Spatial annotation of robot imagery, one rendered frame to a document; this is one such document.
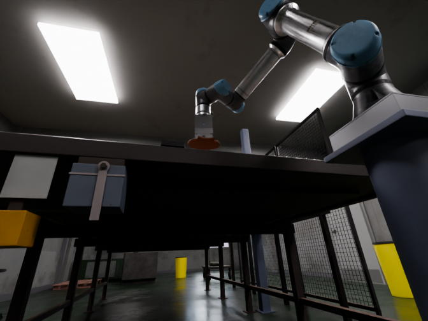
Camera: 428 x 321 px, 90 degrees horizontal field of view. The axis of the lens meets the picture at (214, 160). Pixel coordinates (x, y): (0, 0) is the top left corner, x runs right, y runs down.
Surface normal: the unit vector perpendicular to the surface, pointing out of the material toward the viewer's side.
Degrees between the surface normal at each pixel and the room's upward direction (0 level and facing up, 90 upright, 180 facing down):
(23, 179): 90
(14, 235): 90
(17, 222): 90
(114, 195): 90
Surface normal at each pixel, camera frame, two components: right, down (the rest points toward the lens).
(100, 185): 0.27, -0.41
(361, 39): -0.60, -0.18
